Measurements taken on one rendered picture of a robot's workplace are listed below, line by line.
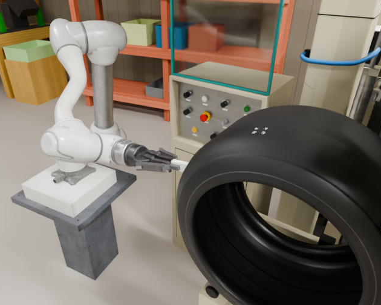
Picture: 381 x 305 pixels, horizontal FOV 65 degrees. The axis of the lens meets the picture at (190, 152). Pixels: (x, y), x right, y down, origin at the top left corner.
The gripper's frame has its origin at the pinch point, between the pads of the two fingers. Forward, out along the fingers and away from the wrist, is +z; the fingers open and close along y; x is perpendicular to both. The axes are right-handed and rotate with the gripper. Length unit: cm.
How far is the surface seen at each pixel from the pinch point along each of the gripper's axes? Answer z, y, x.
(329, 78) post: 33.4, 27.3, -20.8
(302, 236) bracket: 30, 25, 35
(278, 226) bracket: 21.2, 24.8, 33.4
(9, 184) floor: -239, 34, 90
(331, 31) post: 33, 27, -33
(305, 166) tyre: 38.2, -10.4, -13.9
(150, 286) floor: -62, 27, 116
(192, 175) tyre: 12.1, -11.2, -6.0
